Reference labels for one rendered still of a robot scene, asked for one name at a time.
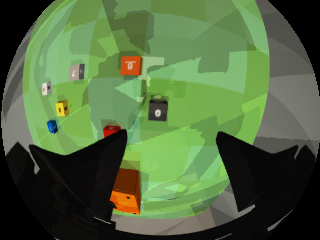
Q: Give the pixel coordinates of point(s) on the yellow block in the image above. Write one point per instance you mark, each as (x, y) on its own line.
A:
(62, 108)

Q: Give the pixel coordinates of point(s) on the blue block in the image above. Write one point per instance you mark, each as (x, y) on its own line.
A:
(52, 126)

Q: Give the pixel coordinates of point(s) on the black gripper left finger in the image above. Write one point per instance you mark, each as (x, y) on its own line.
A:
(90, 173)

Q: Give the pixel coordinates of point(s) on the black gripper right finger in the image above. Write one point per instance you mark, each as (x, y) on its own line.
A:
(249, 169)

